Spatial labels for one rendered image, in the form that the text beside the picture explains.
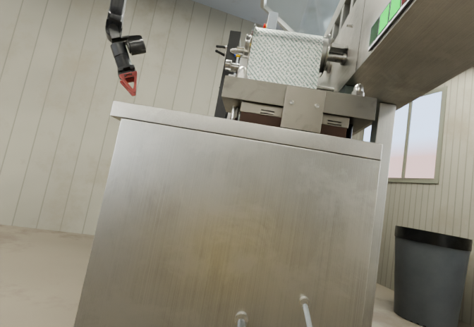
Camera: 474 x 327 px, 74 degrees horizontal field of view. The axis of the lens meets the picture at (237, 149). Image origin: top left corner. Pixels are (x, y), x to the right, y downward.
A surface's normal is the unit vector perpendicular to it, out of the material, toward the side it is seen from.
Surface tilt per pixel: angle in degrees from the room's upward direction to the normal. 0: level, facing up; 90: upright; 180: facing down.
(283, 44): 90
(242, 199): 90
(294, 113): 90
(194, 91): 90
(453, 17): 180
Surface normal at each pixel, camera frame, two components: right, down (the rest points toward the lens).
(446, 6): -0.18, 0.98
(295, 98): -0.04, -0.14
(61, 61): 0.32, -0.07
